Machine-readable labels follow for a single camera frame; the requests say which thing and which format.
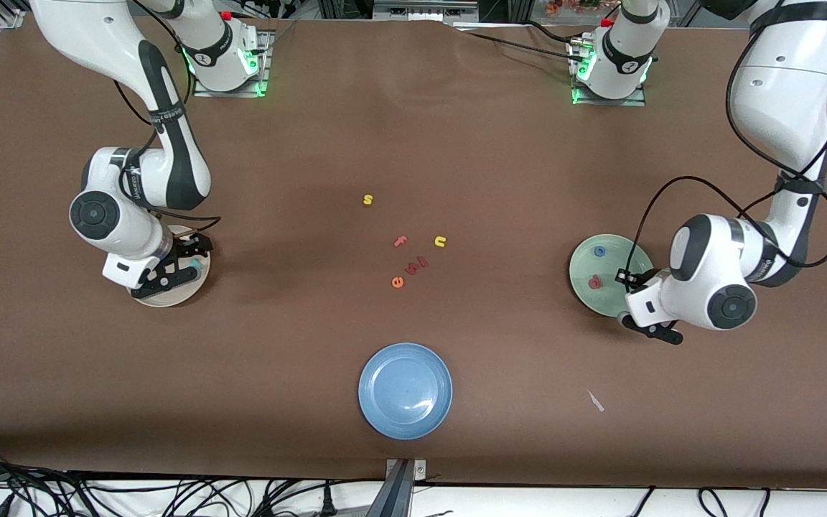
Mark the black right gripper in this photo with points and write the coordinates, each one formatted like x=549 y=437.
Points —
x=185 y=249

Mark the pink foam letter p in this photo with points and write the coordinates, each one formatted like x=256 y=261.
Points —
x=594 y=283

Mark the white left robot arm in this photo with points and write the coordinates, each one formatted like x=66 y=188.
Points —
x=779 y=108

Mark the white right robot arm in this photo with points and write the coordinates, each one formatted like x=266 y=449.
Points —
x=119 y=43

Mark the light green plate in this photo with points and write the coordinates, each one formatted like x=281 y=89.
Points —
x=589 y=262

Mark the beige brown plate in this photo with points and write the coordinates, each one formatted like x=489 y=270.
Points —
x=184 y=291

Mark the white paper scrap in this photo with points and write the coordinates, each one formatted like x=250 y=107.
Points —
x=596 y=401

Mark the blue plate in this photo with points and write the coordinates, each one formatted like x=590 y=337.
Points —
x=405 y=391

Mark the orange decorative flowers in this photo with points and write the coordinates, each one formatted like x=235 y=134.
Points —
x=557 y=7

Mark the black power plug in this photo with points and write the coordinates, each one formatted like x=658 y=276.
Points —
x=327 y=502

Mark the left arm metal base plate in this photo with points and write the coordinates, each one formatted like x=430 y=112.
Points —
x=600 y=103

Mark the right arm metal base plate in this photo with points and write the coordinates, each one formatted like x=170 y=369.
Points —
x=265 y=72

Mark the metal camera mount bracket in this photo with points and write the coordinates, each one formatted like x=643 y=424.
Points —
x=399 y=495

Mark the grey metal frame box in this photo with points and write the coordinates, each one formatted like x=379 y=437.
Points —
x=424 y=11

